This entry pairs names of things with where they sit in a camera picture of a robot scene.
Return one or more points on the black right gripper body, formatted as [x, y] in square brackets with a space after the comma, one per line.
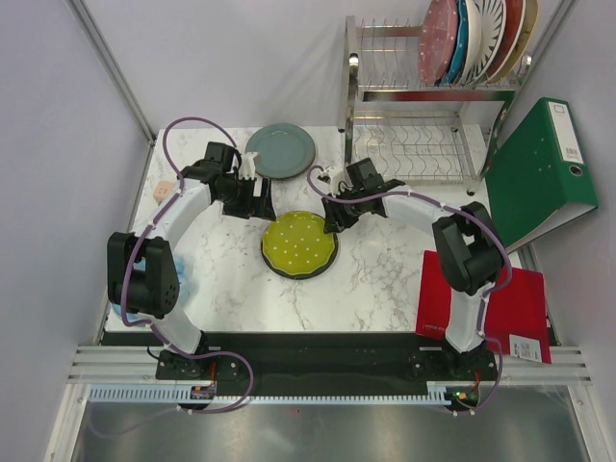
[354, 208]

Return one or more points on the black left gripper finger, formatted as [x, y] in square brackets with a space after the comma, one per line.
[247, 210]
[265, 207]

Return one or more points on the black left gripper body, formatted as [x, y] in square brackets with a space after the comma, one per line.
[237, 189]

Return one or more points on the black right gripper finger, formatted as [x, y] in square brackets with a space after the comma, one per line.
[331, 217]
[347, 220]

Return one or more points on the green polka dot plate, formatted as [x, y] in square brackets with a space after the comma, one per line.
[297, 232]

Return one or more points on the blue polka dot plate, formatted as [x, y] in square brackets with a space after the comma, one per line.
[458, 58]

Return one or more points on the brown-rimmed petal pattern plate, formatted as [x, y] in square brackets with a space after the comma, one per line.
[474, 20]

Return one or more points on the white plate with blue stripes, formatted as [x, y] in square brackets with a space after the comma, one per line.
[492, 21]

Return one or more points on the red plate with teal flower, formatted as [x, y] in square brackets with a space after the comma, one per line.
[515, 14]

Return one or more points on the dark plate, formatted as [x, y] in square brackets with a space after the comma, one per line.
[273, 259]

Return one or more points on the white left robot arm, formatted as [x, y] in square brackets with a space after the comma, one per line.
[142, 279]

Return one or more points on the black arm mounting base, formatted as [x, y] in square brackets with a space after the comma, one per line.
[328, 362]

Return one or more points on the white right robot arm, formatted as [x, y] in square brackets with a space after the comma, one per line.
[470, 253]

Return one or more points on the steel two-tier dish rack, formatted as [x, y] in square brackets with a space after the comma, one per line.
[420, 134]

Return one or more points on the grey-blue ceramic plate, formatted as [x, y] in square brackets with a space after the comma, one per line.
[278, 135]

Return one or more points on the pink cube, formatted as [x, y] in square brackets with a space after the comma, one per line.
[162, 190]

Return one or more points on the light blue headphones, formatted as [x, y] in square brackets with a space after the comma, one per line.
[186, 286]

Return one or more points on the red folder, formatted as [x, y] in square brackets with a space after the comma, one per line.
[516, 315]

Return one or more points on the green lever arch binder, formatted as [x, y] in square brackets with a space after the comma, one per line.
[538, 180]

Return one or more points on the cream plate with bird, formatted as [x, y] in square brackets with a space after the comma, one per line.
[532, 10]

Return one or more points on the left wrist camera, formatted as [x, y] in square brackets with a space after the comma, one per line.
[220, 156]

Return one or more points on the white slotted cable duct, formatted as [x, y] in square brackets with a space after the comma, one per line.
[186, 394]

